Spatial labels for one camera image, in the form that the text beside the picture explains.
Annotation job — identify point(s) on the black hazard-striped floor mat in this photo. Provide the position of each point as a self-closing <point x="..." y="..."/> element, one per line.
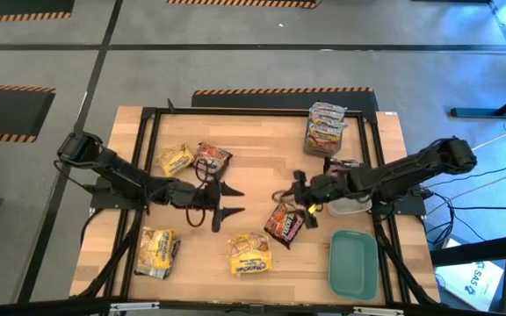
<point x="235" y="3"/>
<point x="2" y="114"/>
<point x="16" y="6"/>
<point x="257" y="102"/>

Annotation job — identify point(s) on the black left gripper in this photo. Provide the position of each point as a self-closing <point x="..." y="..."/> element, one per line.
<point x="191" y="195"/>

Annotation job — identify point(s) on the silver metal bracket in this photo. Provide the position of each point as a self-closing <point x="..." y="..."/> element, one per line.
<point x="378" y="311"/>
<point x="134" y="306"/>

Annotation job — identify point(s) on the white plastic bin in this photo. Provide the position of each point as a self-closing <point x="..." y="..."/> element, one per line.
<point x="349" y="207"/>

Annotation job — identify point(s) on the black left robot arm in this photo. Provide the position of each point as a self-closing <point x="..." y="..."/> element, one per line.
<point x="117" y="171"/>

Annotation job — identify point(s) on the black floor beam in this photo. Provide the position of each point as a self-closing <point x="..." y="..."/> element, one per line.
<point x="481" y="251"/>

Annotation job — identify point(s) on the green plastic bin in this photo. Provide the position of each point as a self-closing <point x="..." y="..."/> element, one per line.
<point x="353" y="267"/>

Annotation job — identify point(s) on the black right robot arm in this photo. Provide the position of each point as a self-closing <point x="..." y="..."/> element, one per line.
<point x="411" y="171"/>

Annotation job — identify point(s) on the black Maruchan noodle pack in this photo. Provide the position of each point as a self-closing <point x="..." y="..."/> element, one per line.
<point x="154" y="273"/>
<point x="341" y="166"/>
<point x="284" y="226"/>
<point x="211" y="160"/>

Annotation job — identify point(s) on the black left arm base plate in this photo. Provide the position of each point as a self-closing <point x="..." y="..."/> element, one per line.
<point x="99" y="203"/>

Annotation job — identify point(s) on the black rig crossbar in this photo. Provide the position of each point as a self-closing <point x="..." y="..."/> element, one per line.
<point x="38" y="312"/>

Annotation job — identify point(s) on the black desk frame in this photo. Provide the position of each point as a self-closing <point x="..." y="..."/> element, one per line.
<point x="472" y="112"/>

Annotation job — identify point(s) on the white printed cardboard box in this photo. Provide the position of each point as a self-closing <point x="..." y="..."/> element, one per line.
<point x="464" y="281"/>

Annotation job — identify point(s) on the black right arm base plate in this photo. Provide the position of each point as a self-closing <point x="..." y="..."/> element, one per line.
<point x="411" y="207"/>

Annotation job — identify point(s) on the black aluminium table frame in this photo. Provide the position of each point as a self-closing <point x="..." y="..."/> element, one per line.
<point x="235" y="111"/>

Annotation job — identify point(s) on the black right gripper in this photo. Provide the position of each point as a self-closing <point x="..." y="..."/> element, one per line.
<point x="327" y="188"/>

